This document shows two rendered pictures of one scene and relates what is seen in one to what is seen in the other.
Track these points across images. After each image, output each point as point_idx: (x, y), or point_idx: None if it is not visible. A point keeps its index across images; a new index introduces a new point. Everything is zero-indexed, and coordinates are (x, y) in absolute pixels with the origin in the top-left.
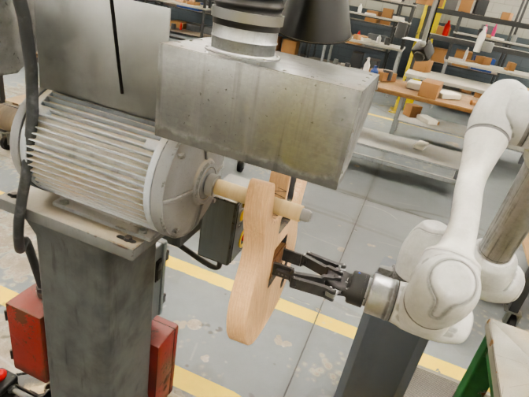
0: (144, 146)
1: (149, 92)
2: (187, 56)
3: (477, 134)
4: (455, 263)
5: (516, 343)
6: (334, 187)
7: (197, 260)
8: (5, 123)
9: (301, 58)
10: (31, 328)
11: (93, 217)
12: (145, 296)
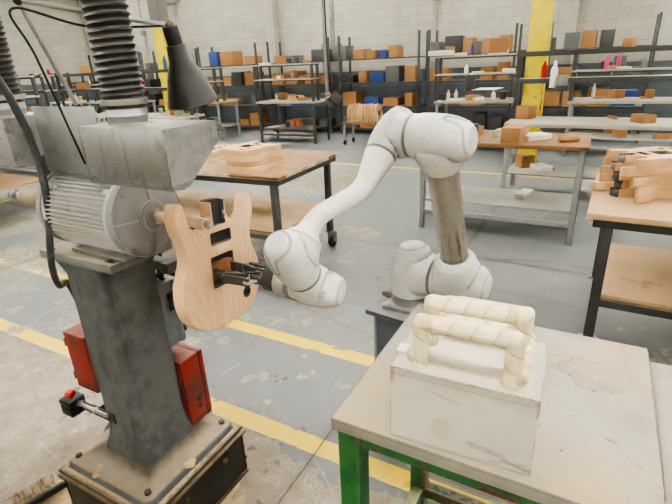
0: (101, 194)
1: None
2: (90, 131)
3: (365, 152)
4: (277, 232)
5: None
6: (172, 190)
7: None
8: None
9: (172, 120)
10: (79, 347)
11: (93, 252)
12: (154, 317)
